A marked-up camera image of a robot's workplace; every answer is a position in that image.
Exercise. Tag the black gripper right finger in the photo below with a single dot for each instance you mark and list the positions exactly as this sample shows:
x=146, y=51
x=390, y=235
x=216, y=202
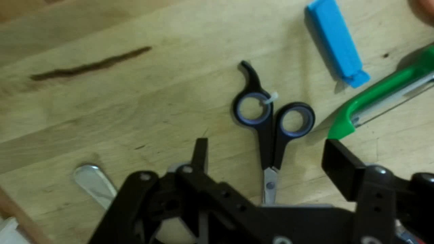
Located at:
x=343, y=168

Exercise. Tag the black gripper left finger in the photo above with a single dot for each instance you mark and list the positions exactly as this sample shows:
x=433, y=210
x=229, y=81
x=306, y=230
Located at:
x=199, y=154

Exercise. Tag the small black-handled scissors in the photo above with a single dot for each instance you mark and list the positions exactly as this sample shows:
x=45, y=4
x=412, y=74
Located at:
x=272, y=135

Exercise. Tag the metal spoon on countertop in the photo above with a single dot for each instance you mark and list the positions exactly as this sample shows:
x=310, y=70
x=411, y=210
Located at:
x=91, y=179

